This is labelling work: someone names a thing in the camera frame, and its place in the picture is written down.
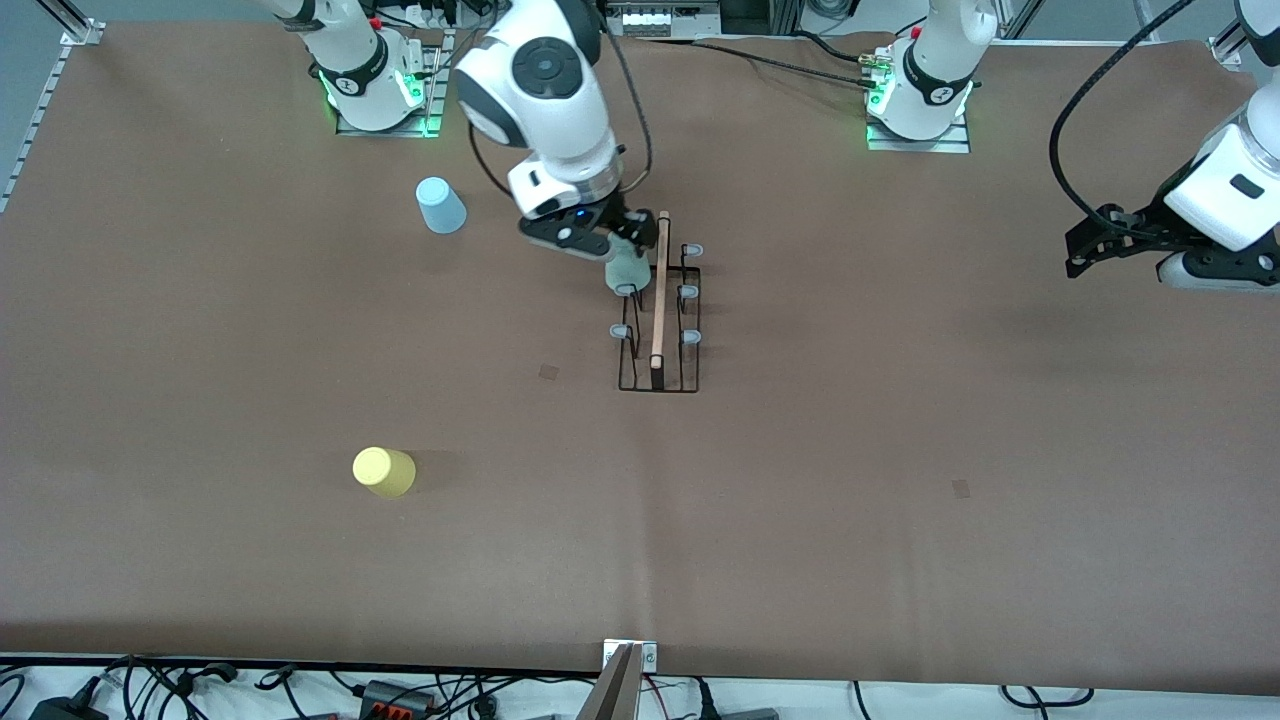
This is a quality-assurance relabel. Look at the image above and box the pale green plastic cup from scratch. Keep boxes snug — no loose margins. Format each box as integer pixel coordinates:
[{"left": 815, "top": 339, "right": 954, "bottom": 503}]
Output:
[{"left": 604, "top": 236, "right": 651, "bottom": 297}]

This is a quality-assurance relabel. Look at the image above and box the black wire cup holder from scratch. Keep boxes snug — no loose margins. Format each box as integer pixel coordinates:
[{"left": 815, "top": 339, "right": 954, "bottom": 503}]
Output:
[{"left": 609, "top": 210, "right": 704, "bottom": 394}]

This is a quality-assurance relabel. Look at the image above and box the light blue plastic cup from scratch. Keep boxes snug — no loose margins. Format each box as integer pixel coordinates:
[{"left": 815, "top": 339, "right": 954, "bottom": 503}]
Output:
[{"left": 415, "top": 177, "right": 468, "bottom": 236}]

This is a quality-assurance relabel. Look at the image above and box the yellow plastic cup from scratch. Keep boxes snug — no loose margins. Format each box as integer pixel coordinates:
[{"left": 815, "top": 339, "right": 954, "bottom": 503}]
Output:
[{"left": 352, "top": 447, "right": 417, "bottom": 499}]

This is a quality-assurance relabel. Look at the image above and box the white terminal box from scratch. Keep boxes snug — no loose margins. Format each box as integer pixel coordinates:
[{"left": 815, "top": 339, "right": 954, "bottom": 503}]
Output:
[{"left": 605, "top": 0, "right": 723, "bottom": 42}]

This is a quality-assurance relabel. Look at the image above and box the white power strip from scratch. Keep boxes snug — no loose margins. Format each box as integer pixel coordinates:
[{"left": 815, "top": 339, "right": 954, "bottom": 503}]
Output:
[{"left": 378, "top": 0, "right": 501, "bottom": 32}]

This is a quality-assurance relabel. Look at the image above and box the large paper table cover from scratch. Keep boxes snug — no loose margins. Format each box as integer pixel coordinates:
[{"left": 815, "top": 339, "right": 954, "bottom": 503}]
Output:
[{"left": 0, "top": 20, "right": 1280, "bottom": 696}]

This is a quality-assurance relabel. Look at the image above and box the black orange connector box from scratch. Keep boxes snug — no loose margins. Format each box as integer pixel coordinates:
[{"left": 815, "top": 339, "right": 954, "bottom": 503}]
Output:
[{"left": 358, "top": 680, "right": 438, "bottom": 717}]

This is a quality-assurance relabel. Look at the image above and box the perforated metal strip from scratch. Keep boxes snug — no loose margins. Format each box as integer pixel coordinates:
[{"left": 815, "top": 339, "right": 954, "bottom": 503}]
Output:
[{"left": 0, "top": 45, "right": 73, "bottom": 214}]

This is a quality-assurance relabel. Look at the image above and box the black power adapter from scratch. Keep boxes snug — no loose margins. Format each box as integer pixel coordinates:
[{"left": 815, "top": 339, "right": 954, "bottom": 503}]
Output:
[{"left": 28, "top": 697, "right": 109, "bottom": 720}]

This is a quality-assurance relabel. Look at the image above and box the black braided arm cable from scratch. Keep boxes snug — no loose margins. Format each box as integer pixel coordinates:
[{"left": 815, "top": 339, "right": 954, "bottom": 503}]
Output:
[
  {"left": 467, "top": 0, "right": 654, "bottom": 201},
  {"left": 1049, "top": 0, "right": 1197, "bottom": 237}
]

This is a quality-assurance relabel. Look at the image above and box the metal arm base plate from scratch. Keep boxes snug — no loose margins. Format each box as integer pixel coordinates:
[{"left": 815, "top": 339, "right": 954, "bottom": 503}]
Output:
[
  {"left": 865, "top": 108, "right": 972, "bottom": 155},
  {"left": 335, "top": 28, "right": 457, "bottom": 139}
]

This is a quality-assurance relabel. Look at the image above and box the black table cable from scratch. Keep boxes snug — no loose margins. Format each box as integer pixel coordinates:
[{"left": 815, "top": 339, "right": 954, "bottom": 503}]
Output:
[
  {"left": 790, "top": 29, "right": 873, "bottom": 64},
  {"left": 640, "top": 36, "right": 883, "bottom": 94}
]

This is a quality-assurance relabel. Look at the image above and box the black metal frame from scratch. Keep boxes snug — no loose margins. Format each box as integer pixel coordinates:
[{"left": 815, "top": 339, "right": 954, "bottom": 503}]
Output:
[{"left": 600, "top": 0, "right": 803, "bottom": 37}]

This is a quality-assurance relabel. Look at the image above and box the thin black looped cable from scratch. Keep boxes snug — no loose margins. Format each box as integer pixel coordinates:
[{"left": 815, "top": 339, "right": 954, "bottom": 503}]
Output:
[{"left": 1000, "top": 684, "right": 1093, "bottom": 708}]

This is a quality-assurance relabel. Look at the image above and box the small metal bracket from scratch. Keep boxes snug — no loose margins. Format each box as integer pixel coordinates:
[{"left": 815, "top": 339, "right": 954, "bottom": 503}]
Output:
[{"left": 603, "top": 640, "right": 659, "bottom": 673}]

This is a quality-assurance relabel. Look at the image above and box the grey camera mount pole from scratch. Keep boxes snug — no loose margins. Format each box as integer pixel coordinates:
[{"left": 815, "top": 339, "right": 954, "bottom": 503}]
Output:
[{"left": 575, "top": 643, "right": 646, "bottom": 720}]

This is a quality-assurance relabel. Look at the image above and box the tangled black cable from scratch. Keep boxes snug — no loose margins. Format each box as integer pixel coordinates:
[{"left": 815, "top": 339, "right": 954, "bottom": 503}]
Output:
[{"left": 100, "top": 655, "right": 336, "bottom": 720}]

